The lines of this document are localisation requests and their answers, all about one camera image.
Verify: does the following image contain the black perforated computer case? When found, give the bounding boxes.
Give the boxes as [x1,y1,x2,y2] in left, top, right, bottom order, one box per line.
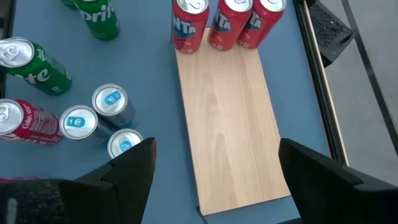
[306,0,355,68]

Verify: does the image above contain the blue table mat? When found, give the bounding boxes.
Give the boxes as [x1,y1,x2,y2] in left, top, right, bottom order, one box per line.
[0,0,330,224]

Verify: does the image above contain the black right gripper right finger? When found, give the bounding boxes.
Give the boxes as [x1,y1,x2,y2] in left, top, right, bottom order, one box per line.
[278,138,398,224]

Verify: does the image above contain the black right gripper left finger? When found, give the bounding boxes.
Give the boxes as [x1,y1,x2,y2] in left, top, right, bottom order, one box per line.
[60,137,157,224]

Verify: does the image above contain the wooden shelf black frame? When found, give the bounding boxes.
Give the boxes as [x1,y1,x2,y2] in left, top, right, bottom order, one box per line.
[170,12,305,224]

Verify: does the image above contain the black fuzzy cable sleeve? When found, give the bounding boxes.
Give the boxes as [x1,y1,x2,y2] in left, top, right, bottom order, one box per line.
[0,178,77,224]

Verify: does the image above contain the slim blue silver can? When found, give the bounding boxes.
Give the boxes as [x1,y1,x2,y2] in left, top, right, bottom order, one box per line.
[107,128,144,159]
[91,83,137,130]
[58,105,114,146]

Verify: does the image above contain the red Fanta can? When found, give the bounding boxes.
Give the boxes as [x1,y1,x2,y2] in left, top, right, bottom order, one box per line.
[238,0,287,50]
[208,0,254,52]
[170,0,211,54]

